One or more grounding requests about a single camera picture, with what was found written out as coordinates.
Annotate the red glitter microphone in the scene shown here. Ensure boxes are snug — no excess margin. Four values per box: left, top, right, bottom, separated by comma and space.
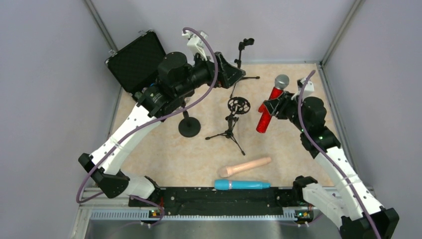
256, 74, 290, 133

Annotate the black shock-mount tripod stand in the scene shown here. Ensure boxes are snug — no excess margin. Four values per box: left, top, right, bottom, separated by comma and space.
205, 97, 250, 156

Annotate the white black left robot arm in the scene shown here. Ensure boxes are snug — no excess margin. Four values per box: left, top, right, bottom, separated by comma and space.
78, 52, 246, 199

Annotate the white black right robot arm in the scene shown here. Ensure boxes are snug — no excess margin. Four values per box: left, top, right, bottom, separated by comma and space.
262, 92, 400, 239

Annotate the black tall tripod mic stand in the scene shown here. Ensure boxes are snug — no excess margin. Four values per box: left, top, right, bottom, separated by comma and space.
230, 38, 260, 99

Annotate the black round-base mic stand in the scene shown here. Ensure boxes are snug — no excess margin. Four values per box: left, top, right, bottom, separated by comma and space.
178, 111, 201, 137

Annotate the black poker chip case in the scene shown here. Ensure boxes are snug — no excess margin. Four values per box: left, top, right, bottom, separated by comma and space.
105, 30, 166, 101

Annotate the beige microphone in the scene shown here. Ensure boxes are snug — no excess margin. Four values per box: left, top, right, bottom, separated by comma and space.
217, 157, 272, 178

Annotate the light blue microphone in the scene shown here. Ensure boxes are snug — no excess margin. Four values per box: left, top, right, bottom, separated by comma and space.
214, 179, 271, 191

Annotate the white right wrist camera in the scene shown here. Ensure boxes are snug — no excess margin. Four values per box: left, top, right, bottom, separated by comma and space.
291, 78, 315, 100

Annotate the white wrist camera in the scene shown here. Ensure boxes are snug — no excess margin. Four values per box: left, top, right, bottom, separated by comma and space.
291, 78, 315, 100
182, 30, 209, 61

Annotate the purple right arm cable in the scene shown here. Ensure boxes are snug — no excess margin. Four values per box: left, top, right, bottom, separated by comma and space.
297, 70, 383, 239

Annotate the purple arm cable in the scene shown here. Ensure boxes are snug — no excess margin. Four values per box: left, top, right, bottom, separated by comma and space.
76, 27, 219, 228
297, 70, 383, 239

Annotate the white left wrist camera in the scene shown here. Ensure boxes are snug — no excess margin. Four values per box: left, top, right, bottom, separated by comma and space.
182, 30, 209, 61

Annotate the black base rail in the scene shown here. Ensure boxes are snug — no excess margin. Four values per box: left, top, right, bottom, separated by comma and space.
128, 187, 317, 224

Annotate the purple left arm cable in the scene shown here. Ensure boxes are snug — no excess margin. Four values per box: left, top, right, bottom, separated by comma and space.
76, 27, 219, 228

